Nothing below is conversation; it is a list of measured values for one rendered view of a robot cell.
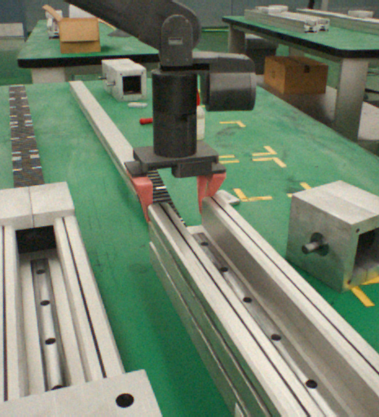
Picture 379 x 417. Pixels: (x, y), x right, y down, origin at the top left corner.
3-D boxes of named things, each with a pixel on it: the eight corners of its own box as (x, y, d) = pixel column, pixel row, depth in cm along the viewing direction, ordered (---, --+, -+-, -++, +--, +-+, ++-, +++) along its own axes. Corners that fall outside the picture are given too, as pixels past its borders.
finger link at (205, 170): (226, 222, 69) (227, 158, 65) (176, 230, 66) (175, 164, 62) (208, 203, 74) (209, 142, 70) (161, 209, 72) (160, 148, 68)
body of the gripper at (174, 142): (220, 168, 65) (222, 111, 62) (143, 177, 62) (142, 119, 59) (202, 152, 70) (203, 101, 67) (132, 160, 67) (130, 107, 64)
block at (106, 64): (96, 89, 167) (94, 60, 163) (129, 86, 171) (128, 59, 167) (102, 94, 159) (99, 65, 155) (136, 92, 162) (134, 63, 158)
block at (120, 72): (104, 96, 158) (103, 66, 153) (139, 93, 161) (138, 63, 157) (110, 103, 149) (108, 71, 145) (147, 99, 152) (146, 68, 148)
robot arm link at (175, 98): (150, 59, 63) (152, 67, 58) (204, 59, 63) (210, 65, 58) (152, 112, 66) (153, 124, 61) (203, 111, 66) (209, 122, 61)
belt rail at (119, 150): (69, 90, 166) (68, 81, 165) (81, 89, 167) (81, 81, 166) (136, 201, 84) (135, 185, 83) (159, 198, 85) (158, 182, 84)
